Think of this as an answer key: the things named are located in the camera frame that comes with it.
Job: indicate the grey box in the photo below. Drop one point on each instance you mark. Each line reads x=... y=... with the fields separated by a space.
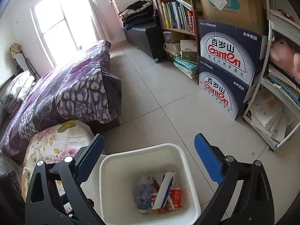
x=171 y=37

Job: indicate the white shelf cart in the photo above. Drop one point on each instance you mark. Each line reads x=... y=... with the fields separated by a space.
x=269 y=23

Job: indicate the light curtain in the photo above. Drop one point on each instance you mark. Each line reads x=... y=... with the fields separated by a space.
x=95 y=11

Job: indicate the pink plush toy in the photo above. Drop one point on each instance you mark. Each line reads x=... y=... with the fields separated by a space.
x=283 y=51

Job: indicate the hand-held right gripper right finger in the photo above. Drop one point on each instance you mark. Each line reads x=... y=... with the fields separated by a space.
x=208 y=161

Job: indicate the row of thick books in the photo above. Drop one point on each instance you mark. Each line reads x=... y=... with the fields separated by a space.
x=178 y=16

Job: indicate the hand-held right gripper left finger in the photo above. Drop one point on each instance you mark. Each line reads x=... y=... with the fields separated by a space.
x=91 y=159

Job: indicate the bed with purple quilt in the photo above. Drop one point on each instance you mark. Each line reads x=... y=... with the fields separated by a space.
x=65 y=91

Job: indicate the window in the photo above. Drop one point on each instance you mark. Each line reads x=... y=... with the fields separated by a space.
x=58 y=23

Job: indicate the brown cardboard box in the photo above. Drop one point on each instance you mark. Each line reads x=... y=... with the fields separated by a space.
x=243 y=7

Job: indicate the white plastic bin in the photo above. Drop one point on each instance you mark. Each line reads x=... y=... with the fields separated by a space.
x=117 y=168

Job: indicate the clear plastic bottle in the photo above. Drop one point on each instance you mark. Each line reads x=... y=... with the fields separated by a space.
x=144 y=192

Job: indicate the blue water carton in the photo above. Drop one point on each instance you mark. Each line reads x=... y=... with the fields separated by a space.
x=229 y=51
x=222 y=91

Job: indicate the stack of books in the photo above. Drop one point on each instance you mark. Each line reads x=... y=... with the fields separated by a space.
x=185 y=66

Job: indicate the beige storage box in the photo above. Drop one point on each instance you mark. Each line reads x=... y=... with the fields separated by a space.
x=189 y=50

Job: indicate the pile of booklets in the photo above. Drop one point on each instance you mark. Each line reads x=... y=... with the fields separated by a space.
x=281 y=82

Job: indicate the wooden bookshelf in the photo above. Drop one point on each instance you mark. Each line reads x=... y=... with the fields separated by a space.
x=194 y=0

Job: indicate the dark storage bench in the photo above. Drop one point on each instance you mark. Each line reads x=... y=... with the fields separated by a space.
x=145 y=38

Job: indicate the pink drawer cabinet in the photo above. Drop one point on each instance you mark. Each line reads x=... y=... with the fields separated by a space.
x=129 y=1

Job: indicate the folded patterned quilt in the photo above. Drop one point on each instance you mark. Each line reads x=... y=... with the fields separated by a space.
x=18 y=91

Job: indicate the stack of papers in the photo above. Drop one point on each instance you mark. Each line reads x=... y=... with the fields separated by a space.
x=267 y=117

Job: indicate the long white cardboard box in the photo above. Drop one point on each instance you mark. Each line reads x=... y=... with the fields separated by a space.
x=165 y=187

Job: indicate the coat rack with plaid scarf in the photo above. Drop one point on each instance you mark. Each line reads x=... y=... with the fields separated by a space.
x=15 y=49

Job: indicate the pile of dark clothes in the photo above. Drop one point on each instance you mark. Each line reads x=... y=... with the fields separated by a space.
x=137 y=14

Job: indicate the torn red snack wrapper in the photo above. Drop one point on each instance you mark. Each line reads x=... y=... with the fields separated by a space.
x=154 y=200

